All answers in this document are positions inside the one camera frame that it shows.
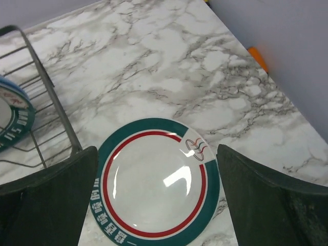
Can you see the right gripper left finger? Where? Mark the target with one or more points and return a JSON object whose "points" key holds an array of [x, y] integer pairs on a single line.
{"points": [[49, 207]]}

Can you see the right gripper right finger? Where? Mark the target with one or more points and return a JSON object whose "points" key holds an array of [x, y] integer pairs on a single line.
{"points": [[268, 207]]}

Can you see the white plate dark rim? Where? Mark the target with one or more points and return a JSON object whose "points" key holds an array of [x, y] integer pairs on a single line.
{"points": [[17, 115]]}

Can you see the blue plate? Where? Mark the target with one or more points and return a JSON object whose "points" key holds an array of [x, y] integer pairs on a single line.
{"points": [[7, 83]]}

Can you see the white plate green red rim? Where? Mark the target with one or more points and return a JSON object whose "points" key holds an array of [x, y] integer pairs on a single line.
{"points": [[157, 183]]}

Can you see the black wire dish rack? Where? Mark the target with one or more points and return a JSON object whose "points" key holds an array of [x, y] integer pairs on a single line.
{"points": [[52, 137]]}

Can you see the orange clamp on wall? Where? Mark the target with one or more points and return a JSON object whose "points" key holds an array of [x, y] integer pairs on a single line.
{"points": [[258, 57]]}

